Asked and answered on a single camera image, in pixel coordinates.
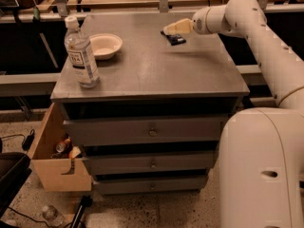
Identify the grey bottom drawer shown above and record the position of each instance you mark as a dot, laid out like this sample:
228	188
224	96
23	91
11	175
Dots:
132	186

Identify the wooden crate on floor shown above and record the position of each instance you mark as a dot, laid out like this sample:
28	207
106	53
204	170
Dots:
57	174

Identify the grey top drawer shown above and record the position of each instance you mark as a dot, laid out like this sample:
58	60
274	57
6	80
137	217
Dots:
134	130

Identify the white paper bowl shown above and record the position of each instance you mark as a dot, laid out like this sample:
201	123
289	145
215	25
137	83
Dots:
105	45

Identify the plastic bottle on floor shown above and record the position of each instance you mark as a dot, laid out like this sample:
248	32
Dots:
52	216

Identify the grey drawer cabinet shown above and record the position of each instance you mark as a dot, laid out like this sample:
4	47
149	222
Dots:
151	78

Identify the black tripod leg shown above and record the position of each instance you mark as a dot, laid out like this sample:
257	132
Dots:
86	201

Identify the bottles inside wooden crate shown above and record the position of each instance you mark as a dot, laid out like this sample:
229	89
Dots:
65	150

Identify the grey middle drawer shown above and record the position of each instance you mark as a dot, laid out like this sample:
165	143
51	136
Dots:
151	162

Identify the black office chair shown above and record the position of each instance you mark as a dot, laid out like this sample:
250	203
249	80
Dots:
14	171

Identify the clear plastic water bottle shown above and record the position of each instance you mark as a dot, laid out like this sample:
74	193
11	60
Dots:
80	54

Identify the black power adapter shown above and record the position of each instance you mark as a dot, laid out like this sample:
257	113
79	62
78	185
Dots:
28	140

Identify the dark blue rxbar wrapper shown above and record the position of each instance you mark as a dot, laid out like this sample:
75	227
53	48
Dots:
174	40

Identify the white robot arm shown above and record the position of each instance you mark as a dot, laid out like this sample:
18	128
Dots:
261	149

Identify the grey drawer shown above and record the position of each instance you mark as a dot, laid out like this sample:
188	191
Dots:
132	186
151	162
134	130

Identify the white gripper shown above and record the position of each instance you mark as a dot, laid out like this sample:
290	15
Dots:
199	24

